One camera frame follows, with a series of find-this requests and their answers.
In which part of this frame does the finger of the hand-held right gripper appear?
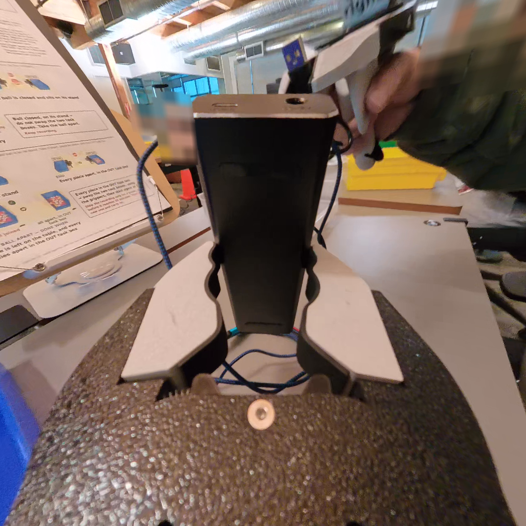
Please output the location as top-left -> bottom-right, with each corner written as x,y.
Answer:
310,20 -> 382,94
278,62 -> 314,95

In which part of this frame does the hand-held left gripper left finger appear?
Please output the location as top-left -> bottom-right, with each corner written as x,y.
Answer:
121,242 -> 228,383

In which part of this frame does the white stand base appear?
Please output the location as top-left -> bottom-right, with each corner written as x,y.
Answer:
22,242 -> 165,319

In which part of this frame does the instruction sheet board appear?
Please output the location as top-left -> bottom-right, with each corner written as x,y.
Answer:
0,0 -> 179,296

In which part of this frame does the wooden post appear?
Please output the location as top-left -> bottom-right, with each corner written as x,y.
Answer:
99,43 -> 132,120

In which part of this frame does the person's right hand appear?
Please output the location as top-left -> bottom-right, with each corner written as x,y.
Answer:
329,47 -> 424,157

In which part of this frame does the black office chair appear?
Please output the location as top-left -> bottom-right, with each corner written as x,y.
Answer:
468,226 -> 526,354

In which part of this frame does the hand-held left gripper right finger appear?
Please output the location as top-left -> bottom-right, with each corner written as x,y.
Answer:
297,247 -> 405,388

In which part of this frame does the black USB hub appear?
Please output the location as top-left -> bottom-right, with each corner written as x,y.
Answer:
192,94 -> 338,335

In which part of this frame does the silver ventilation duct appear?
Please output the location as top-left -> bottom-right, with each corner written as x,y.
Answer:
168,0 -> 346,62

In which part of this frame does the blue plastic bin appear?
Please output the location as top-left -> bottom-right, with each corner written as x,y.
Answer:
0,364 -> 42,522

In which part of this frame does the person's right forearm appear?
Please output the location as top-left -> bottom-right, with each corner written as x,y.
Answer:
396,41 -> 526,194

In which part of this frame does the red blue braided multi-head cable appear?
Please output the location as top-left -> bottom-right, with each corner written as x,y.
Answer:
138,140 -> 313,394

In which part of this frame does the yellow plastic bin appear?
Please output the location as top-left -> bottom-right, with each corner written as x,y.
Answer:
345,142 -> 448,191

